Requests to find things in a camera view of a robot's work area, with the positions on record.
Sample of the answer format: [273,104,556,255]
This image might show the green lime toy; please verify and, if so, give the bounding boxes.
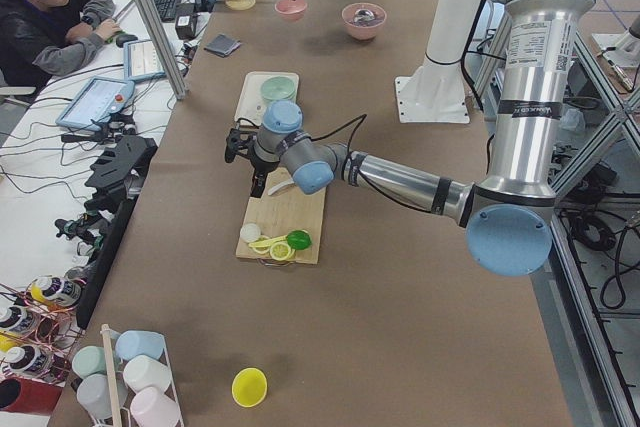
[286,230,312,251]

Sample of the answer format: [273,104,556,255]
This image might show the black slotted stand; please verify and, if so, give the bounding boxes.
[84,135,158,213]

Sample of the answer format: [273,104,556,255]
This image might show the blue teach pendant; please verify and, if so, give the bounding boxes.
[56,77,135,131]
[123,39,165,82]

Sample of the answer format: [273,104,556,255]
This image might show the yellow plastic cup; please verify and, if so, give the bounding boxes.
[231,367,268,408]

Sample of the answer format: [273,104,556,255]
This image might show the lemon slice near lime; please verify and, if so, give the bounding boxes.
[269,241,295,262]

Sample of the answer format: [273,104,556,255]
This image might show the white cup on rack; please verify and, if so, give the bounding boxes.
[123,355,172,393]

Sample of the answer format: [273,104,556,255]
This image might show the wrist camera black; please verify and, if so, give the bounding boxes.
[224,128,257,164]

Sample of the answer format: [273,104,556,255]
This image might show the green cup on rack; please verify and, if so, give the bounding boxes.
[71,346,107,379]

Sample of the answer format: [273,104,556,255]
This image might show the white ceramic spoon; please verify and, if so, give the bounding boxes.
[267,178,295,196]

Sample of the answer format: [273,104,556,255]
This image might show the blue teach pendant far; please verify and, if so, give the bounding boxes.
[123,39,165,82]

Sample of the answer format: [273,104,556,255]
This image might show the blue teach pendant near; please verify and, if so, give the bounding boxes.
[56,77,135,131]

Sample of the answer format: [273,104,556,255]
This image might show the yellow paint bottle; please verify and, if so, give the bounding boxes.
[32,276,82,308]

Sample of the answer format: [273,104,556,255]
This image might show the wooden cutting board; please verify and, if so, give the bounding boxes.
[242,167,327,264]

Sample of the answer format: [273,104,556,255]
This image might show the aluminium frame post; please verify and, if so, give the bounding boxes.
[134,0,187,101]

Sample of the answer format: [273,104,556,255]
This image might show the cream serving tray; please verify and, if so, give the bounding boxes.
[234,71,299,127]

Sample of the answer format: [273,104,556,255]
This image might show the seated person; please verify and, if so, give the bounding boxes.
[1,0,121,89]

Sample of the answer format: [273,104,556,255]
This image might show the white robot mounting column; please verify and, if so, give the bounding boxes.
[396,0,483,124]

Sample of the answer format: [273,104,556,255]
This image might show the grey folded cloth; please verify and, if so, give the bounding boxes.
[204,34,242,58]

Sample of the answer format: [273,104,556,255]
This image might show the small pink bowl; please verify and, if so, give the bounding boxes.
[274,0,308,22]

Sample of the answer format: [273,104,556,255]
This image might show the blue cup on rack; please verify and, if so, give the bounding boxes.
[115,330,165,361]

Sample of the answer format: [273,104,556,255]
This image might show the stacked green bowls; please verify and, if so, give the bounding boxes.
[260,76,297,108]

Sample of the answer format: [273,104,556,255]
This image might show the lemon slice near bun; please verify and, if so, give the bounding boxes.
[252,246,270,255]

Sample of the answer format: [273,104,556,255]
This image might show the grey cup on rack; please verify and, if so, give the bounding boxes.
[76,373,112,419]

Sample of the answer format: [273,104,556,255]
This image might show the white steamed bun toy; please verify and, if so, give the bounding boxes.
[239,223,262,244]

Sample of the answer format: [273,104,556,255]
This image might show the pink cup on rack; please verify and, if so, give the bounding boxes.
[130,386,180,427]

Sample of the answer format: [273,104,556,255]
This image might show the large pink ice bowl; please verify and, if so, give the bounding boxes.
[341,2,387,40]

